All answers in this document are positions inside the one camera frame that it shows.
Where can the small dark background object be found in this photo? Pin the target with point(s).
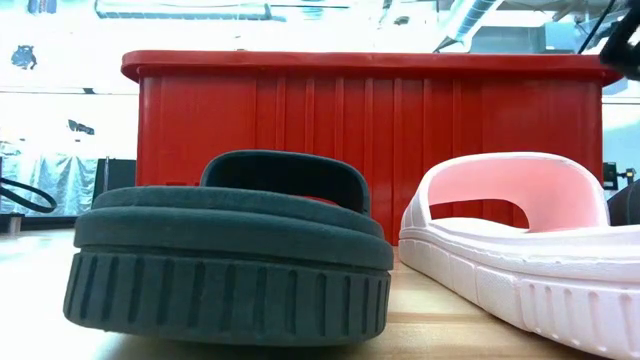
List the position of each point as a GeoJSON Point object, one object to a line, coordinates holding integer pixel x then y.
{"type": "Point", "coordinates": [80, 127]}

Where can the silver tarp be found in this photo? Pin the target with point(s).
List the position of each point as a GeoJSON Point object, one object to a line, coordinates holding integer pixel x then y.
{"type": "Point", "coordinates": [65, 180]}

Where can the dark blue hanging object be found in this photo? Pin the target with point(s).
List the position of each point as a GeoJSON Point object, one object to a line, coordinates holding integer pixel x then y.
{"type": "Point", "coordinates": [24, 56]}

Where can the long ceiling light fixture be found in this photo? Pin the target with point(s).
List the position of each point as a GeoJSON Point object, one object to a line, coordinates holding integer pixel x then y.
{"type": "Point", "coordinates": [180, 10]}

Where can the grey ceiling duct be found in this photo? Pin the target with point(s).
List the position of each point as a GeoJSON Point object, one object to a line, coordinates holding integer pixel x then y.
{"type": "Point", "coordinates": [470, 20]}

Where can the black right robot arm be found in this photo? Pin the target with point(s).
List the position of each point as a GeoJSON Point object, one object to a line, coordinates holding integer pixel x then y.
{"type": "Point", "coordinates": [625, 45]}

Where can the grey ceiling unit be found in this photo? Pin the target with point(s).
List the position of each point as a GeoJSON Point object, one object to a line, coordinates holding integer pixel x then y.
{"type": "Point", "coordinates": [570, 35]}

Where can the red plastic bin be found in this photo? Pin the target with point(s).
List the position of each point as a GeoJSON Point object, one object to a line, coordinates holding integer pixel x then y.
{"type": "Point", "coordinates": [300, 110]}

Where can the black box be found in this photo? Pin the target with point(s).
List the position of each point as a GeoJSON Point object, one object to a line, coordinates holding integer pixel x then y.
{"type": "Point", "coordinates": [117, 177]}

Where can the pink foam slide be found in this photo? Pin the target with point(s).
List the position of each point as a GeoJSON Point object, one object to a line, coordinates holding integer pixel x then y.
{"type": "Point", "coordinates": [550, 280]}

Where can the small black bracket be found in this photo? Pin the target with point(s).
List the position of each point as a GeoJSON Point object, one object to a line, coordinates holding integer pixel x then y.
{"type": "Point", "coordinates": [610, 175]}

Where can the black foam slide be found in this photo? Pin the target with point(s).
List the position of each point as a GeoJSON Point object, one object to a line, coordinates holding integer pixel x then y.
{"type": "Point", "coordinates": [225, 300]}
{"type": "Point", "coordinates": [627, 205]}

